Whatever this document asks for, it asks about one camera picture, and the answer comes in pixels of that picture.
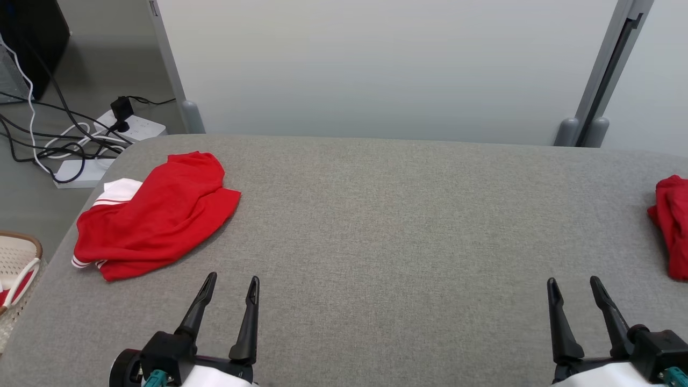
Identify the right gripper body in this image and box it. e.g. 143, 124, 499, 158
551, 357, 668, 387

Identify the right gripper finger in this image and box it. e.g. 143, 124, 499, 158
547, 277, 585, 366
590, 276, 633, 360

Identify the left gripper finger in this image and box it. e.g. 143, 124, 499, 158
175, 271, 218, 340
228, 276, 261, 363

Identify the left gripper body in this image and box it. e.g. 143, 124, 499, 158
172, 355, 259, 387

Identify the red Bulls 23 jersey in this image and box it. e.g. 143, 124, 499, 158
71, 152, 241, 282

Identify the red shorts white trim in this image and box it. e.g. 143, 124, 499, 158
647, 175, 688, 281

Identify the white power strip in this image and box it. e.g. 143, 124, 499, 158
94, 110, 167, 144
53, 159, 116, 189

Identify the red cloth piece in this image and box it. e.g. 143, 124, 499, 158
0, 269, 34, 308

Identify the grey rounded partition foot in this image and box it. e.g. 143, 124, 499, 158
555, 117, 580, 147
583, 117, 610, 148
180, 100, 206, 134

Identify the wicker laundry basket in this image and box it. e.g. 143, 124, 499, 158
0, 231, 48, 355

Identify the black power adapter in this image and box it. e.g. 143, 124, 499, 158
110, 96, 135, 133

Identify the light grey partition panel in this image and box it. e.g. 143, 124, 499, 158
599, 0, 688, 156
156, 0, 619, 146

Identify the black computer tower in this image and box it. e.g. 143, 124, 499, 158
0, 0, 70, 102

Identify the left camera cable teal plug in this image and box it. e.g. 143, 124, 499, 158
142, 369, 176, 387

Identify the camera cable teal plug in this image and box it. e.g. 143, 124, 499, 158
661, 367, 688, 387
142, 369, 176, 387

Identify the right camera cable teal plug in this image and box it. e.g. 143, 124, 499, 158
661, 367, 688, 387

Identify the black looped cable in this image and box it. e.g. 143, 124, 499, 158
0, 116, 116, 185

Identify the white looped cable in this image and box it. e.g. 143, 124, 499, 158
43, 123, 127, 162

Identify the long white cable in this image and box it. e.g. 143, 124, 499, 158
0, 37, 57, 177

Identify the grey partition post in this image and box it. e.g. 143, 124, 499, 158
147, 0, 189, 134
570, 0, 655, 147

